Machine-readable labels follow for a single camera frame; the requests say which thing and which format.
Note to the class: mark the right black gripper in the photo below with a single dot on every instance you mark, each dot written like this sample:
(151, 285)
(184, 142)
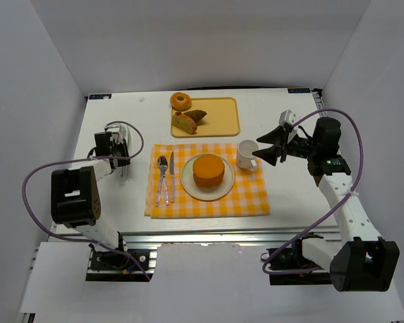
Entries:
(284, 146)

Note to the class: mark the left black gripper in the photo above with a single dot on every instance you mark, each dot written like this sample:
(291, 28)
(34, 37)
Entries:
(122, 155)

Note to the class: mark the tall orange round cake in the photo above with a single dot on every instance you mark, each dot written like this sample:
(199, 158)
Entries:
(208, 171)

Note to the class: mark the metal serving tongs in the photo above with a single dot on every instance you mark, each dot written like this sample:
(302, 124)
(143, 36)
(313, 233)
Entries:
(127, 137)

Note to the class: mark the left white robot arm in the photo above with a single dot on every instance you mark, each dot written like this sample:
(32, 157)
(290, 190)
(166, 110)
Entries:
(75, 199)

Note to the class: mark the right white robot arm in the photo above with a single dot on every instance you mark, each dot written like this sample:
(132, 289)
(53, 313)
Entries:
(344, 242)

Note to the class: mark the sliced bread loaf piece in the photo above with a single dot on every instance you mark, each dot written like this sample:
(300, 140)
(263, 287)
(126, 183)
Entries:
(184, 123)

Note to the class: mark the white mug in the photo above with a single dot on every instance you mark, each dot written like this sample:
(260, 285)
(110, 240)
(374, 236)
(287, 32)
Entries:
(244, 156)

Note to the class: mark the yellow serving tray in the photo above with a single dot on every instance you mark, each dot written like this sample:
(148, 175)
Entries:
(221, 120)

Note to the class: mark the pale green ceramic plate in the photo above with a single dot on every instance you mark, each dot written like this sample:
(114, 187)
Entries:
(202, 194)

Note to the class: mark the brown chocolate croissant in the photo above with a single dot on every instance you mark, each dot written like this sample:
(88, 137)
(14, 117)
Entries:
(196, 115)

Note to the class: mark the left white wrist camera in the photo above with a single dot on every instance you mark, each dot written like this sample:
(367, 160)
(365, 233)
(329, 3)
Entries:
(120, 132)

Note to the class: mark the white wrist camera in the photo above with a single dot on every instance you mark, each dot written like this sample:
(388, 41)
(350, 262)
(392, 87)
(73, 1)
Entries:
(120, 132)
(287, 120)

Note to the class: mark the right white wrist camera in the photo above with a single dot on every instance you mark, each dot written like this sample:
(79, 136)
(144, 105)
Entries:
(287, 120)

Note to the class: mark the pink handled knife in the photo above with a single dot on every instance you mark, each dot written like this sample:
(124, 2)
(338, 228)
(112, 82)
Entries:
(172, 177)

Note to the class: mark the ring donut bread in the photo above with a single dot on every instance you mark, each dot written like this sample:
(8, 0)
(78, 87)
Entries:
(180, 101)

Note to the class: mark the aluminium frame rail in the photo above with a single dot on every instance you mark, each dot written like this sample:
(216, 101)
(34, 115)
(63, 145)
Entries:
(260, 237)

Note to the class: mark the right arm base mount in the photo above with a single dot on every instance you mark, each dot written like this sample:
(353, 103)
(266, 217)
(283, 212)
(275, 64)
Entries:
(291, 259)

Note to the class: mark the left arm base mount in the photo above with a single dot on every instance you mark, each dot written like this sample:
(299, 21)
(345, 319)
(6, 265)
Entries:
(111, 267)

